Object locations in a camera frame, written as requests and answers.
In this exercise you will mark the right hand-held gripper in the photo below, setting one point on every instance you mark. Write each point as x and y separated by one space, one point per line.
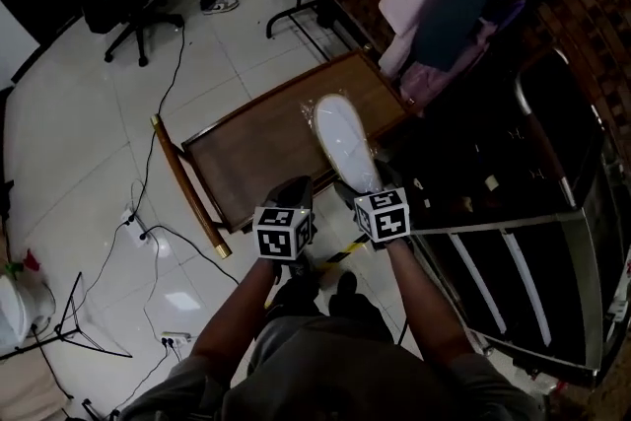
389 224

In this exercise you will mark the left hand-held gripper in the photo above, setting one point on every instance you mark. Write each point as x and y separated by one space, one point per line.
276 241

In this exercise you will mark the wooden framed board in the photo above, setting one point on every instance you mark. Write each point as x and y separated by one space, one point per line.
256 148

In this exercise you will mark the white slipper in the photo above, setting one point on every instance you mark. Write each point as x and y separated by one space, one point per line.
340 133

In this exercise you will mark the metal cart with trays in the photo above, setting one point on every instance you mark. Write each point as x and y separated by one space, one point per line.
589 271

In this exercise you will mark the person's right forearm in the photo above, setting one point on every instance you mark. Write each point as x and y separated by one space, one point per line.
424 305

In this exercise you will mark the person's left forearm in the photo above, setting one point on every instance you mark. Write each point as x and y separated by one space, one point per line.
236 310

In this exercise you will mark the person's black trousers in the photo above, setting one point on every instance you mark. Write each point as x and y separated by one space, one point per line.
355 310

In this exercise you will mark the white power strip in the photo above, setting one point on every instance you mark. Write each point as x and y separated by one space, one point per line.
175 337
132 218

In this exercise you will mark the person's grey shirt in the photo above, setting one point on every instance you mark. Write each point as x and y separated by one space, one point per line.
345 374

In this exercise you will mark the black office chair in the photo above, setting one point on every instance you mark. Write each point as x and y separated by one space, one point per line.
133 15

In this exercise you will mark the light tube stand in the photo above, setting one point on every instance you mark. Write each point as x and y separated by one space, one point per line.
66 309

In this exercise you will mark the red green small item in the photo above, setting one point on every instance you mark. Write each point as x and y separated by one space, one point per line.
22 263

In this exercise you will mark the beige partition panel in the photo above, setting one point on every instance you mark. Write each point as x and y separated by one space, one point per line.
24 389

